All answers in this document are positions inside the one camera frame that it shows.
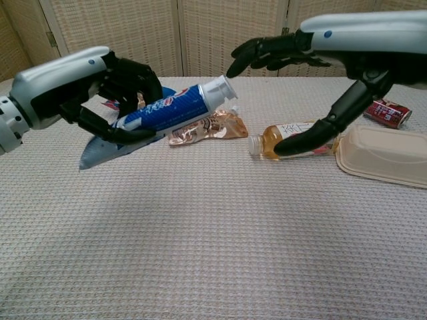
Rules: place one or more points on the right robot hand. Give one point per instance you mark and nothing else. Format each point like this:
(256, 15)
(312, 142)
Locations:
(350, 40)

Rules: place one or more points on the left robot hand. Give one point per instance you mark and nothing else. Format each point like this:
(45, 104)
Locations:
(56, 86)

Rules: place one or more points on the blue white toothpaste tube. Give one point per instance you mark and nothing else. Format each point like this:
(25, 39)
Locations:
(173, 110)

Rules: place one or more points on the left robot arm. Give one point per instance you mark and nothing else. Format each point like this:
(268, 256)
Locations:
(8, 123)

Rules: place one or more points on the blue snack bag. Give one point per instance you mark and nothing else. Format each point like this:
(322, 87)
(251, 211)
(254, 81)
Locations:
(113, 104)

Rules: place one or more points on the crushed red drink can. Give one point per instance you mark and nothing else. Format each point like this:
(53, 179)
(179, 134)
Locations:
(388, 113)

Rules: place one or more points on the beige takeaway food container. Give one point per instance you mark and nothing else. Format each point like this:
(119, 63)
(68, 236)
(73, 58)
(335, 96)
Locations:
(383, 153)

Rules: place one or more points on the peach tea plastic bottle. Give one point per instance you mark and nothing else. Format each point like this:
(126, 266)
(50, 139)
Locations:
(268, 141)

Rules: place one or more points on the woven folding screen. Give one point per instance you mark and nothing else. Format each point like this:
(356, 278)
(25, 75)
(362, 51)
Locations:
(200, 36)

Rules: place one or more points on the brown spouted drink pouch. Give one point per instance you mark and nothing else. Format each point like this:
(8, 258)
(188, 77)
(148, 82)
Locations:
(217, 128)

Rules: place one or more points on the grey waffle-weave tablecloth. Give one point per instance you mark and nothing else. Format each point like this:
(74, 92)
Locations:
(213, 233)

